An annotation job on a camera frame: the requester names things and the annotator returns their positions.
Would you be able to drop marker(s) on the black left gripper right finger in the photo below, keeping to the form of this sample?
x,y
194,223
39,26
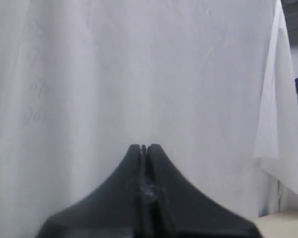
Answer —
x,y
182,211

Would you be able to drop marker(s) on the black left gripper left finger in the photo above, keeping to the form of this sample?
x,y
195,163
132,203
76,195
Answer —
x,y
113,210

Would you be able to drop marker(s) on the white curtain backdrop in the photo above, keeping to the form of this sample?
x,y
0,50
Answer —
x,y
210,81

